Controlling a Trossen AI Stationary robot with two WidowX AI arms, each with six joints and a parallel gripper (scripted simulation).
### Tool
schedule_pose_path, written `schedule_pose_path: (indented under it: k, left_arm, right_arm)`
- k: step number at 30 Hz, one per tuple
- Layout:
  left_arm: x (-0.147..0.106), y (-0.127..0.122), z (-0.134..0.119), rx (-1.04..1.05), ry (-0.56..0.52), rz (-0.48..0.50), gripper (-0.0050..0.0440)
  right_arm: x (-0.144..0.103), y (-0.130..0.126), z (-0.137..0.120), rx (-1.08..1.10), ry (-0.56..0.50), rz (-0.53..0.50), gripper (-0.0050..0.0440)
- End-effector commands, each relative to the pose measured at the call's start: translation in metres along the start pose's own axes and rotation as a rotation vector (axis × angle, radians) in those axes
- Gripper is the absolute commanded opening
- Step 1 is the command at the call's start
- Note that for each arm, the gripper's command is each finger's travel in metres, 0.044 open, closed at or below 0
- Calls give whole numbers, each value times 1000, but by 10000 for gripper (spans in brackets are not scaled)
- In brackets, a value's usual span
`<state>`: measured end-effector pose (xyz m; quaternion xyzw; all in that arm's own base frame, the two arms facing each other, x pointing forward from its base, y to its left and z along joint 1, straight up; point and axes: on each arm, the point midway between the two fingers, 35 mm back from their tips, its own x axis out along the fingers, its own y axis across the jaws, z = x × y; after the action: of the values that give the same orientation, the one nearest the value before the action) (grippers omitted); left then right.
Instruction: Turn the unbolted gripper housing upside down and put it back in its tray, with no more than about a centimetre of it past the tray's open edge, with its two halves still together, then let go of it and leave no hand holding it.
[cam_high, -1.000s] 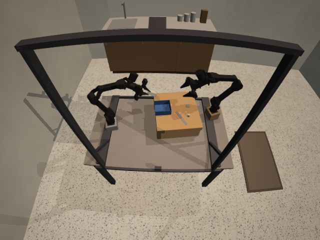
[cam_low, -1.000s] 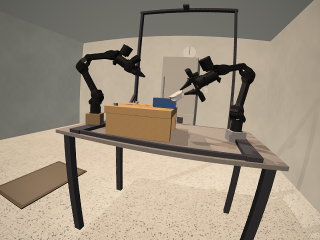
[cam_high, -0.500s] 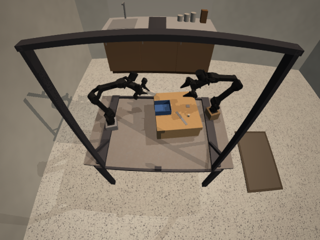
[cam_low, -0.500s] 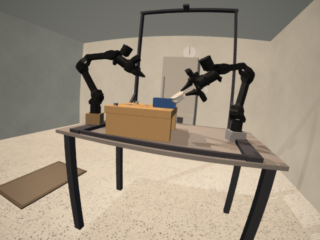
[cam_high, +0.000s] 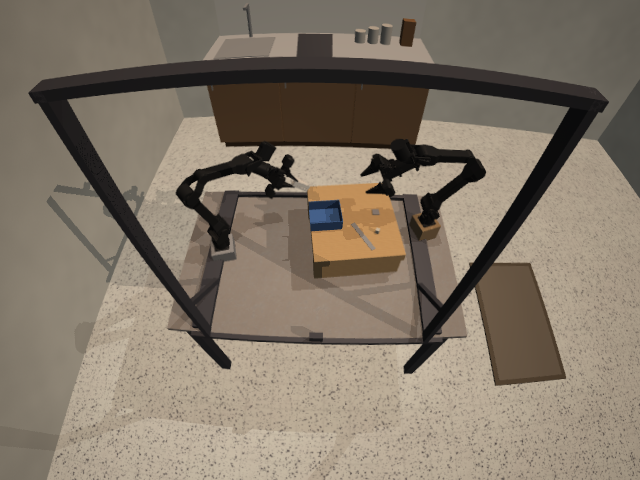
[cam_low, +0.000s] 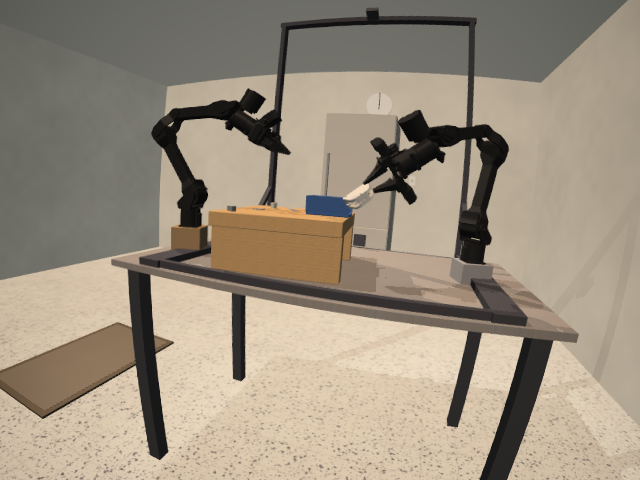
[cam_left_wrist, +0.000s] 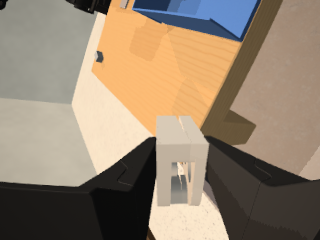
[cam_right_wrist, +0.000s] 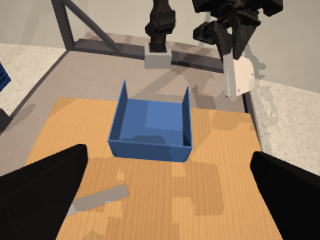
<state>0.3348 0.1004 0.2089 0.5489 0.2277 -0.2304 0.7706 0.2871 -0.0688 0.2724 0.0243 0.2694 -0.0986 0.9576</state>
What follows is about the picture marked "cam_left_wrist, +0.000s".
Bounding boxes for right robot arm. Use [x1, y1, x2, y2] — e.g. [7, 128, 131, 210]
[66, 0, 112, 15]

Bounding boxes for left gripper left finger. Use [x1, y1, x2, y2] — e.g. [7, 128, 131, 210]
[0, 137, 157, 240]

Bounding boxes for blue open-top tray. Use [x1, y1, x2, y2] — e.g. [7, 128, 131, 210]
[131, 0, 261, 42]

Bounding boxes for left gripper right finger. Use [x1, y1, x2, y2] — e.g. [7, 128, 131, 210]
[204, 136, 320, 240]

